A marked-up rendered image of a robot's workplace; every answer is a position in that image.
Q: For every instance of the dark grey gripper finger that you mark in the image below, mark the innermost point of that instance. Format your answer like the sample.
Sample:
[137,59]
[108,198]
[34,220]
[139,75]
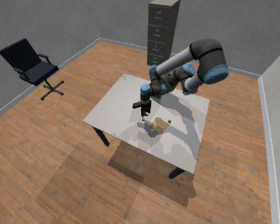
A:
[143,114]

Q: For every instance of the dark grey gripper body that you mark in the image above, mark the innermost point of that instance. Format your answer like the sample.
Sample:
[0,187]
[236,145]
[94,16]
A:
[146,107]

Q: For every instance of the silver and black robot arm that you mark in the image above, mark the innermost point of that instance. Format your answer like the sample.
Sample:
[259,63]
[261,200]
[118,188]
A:
[212,69]

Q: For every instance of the tan flat mat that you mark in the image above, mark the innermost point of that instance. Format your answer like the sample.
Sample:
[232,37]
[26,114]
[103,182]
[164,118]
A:
[159,125]

